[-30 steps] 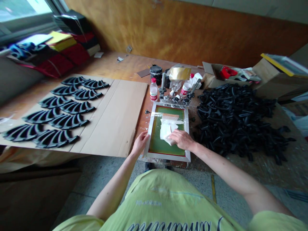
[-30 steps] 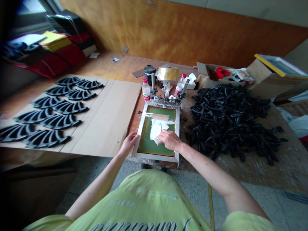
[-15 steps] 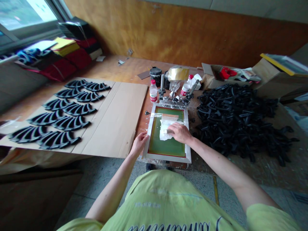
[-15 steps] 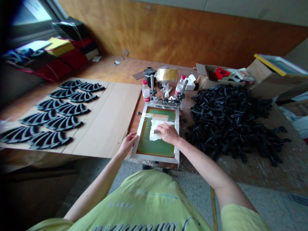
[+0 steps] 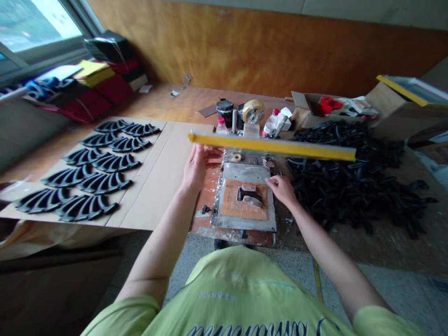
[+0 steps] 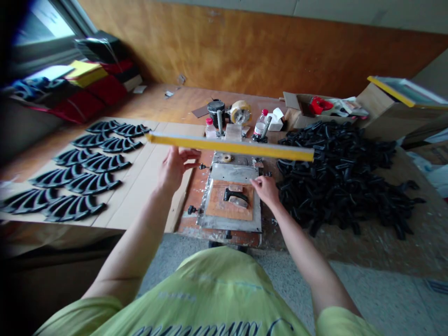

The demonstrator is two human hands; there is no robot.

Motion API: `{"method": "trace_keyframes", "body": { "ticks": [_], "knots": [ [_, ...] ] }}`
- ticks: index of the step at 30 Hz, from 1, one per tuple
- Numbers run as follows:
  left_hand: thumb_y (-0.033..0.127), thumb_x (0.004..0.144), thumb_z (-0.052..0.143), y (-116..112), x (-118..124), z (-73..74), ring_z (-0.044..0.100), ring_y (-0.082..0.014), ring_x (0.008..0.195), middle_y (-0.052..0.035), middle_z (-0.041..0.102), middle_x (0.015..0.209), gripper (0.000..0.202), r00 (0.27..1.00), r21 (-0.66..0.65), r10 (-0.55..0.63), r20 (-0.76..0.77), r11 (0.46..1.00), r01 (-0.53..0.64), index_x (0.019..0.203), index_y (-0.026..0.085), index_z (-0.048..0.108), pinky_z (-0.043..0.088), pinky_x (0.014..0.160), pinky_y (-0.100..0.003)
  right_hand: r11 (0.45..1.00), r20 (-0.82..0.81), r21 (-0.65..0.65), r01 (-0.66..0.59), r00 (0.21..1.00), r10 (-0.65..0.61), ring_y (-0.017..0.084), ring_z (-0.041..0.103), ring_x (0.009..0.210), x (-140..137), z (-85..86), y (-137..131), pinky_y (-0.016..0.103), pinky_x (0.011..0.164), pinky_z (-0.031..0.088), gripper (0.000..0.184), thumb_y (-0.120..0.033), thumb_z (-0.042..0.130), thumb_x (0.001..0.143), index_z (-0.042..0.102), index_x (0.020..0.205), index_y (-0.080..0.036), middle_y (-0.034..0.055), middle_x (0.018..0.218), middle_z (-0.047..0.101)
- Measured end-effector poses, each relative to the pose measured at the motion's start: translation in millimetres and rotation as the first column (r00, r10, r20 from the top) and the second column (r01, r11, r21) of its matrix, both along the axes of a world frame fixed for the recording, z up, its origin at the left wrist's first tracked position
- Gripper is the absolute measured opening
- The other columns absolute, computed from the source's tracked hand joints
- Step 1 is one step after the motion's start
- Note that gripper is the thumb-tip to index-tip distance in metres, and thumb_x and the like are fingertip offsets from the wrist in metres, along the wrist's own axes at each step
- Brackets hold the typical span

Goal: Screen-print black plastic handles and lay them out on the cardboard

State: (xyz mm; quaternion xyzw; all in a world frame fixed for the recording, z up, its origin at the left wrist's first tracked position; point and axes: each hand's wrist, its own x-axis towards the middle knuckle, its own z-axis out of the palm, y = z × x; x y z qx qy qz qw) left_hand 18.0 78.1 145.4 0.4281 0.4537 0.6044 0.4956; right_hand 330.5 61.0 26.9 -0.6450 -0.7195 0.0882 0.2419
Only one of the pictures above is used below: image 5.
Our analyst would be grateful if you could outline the red tape dispenser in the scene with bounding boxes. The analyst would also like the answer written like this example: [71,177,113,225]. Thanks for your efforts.
[317,95,345,115]

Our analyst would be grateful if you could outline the person's body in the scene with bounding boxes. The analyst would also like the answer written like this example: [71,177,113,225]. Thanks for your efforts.
[80,245,428,336]

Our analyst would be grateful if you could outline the stack of red fabric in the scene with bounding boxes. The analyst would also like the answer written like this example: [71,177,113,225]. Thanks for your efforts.
[57,58,148,125]

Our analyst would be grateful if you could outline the pile of black plastic pieces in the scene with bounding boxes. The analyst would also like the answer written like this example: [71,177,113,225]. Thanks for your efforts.
[286,119,439,241]

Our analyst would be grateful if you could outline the large cardboard box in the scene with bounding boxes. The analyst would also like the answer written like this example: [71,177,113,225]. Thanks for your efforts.
[365,74,448,145]

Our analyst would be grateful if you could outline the person's right hand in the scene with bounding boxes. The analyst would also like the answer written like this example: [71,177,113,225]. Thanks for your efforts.
[265,174,299,208]

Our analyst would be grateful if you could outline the metal jig plate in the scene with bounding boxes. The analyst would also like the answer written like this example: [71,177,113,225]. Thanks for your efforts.
[210,161,278,234]

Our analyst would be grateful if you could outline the yellow-edged screen frame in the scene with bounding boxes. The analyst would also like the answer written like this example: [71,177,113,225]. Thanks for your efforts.
[376,74,448,108]

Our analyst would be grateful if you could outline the flat cardboard sheet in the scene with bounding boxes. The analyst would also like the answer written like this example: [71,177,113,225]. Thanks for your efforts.
[0,116,215,232]

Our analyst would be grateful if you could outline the person's left hand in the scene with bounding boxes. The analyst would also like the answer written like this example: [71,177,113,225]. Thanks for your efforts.
[182,143,225,192]

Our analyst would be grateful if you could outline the rows of black fin-shaped parts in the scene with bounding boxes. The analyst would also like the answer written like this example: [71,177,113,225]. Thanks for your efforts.
[14,119,162,223]

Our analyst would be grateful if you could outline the black plastic handle part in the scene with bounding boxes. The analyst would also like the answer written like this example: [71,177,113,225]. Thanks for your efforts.
[237,186,264,208]

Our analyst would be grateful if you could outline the yellow printing screen frame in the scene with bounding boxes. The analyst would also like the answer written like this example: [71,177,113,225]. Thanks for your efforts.
[187,132,357,162]

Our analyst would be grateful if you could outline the red printing machine base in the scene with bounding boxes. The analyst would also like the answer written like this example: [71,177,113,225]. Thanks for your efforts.
[190,154,281,248]

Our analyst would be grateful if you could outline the open small cardboard box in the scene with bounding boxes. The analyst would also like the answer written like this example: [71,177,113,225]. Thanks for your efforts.
[291,91,379,131]

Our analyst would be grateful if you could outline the large red-capped plastic bottle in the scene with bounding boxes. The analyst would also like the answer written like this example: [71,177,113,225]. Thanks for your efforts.
[262,108,281,138]

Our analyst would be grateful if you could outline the window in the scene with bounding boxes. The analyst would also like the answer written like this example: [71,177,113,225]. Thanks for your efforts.
[0,0,103,85]

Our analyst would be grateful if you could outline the brown wooden jig board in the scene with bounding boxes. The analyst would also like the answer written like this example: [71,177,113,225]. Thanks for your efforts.
[220,178,271,222]

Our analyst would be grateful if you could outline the yellowish packing tape roll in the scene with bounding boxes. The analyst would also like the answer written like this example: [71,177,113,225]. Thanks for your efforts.
[242,99,266,124]

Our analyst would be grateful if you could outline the black ink can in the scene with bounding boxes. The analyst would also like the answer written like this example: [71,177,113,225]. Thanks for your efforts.
[215,98,235,129]

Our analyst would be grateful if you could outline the stack of yellow sheets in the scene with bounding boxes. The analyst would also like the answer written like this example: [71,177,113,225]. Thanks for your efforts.
[72,59,117,89]

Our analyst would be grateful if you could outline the black plastic bag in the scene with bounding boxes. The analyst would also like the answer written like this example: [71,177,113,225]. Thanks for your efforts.
[83,30,136,64]

